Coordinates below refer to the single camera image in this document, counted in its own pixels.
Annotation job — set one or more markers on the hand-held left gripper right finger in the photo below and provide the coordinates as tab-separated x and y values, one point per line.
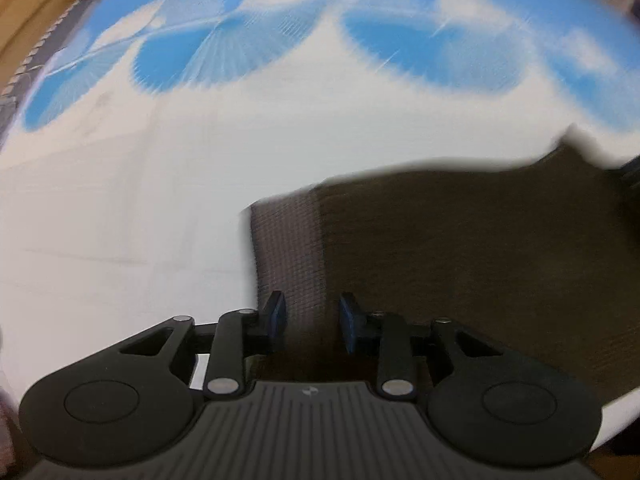
351	320

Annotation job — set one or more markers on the wooden bed frame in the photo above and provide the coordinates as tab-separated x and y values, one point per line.
25	10

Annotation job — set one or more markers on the blue printed bed sheet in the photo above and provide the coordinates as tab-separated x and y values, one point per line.
150	185

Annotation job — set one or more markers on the grey mattress edge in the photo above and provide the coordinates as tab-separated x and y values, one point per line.
45	45

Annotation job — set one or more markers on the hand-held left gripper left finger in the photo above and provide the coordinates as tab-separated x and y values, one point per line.
275	317

